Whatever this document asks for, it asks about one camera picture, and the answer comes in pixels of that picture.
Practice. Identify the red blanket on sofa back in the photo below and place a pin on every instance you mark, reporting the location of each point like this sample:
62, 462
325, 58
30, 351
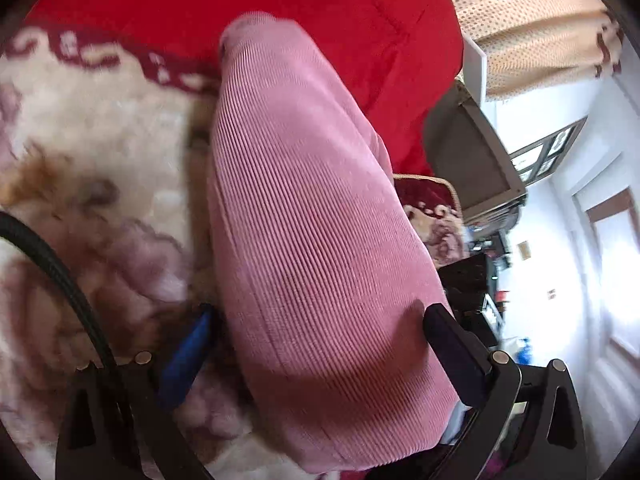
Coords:
396, 57

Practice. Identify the pink corduroy jacket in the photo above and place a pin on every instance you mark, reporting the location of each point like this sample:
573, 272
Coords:
322, 278

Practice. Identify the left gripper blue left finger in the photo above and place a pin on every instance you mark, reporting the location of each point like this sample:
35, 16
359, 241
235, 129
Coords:
184, 361

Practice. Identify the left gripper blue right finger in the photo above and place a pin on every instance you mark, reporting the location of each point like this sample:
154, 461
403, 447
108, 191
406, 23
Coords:
463, 357

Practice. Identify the polka dot beige curtain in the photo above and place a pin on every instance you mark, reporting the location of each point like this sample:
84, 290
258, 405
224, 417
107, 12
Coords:
534, 44

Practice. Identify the dark brown sofa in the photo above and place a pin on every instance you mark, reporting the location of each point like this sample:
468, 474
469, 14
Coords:
463, 149

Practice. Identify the floral red beige blanket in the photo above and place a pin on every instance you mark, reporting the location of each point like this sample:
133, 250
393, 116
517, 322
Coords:
110, 169

